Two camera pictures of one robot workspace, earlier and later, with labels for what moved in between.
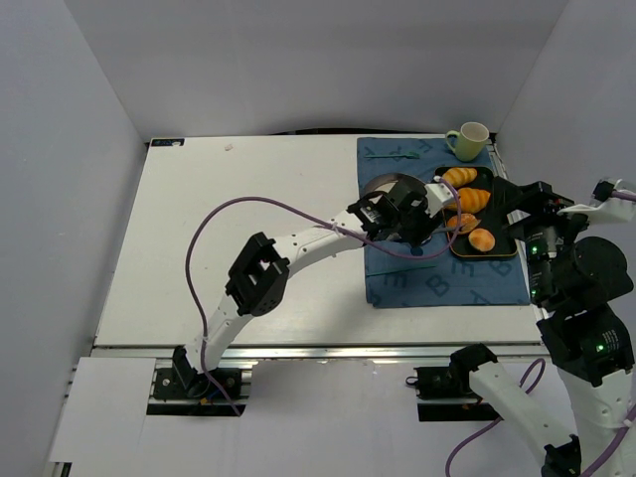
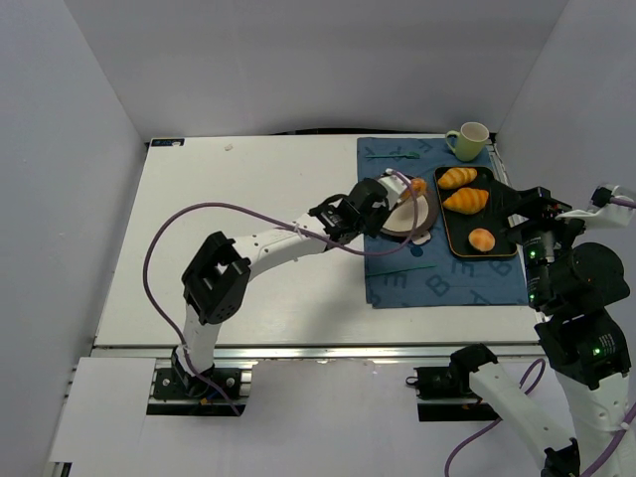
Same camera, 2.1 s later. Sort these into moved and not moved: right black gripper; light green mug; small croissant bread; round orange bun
Moved: small croissant bread
Not moved: light green mug; right black gripper; round orange bun
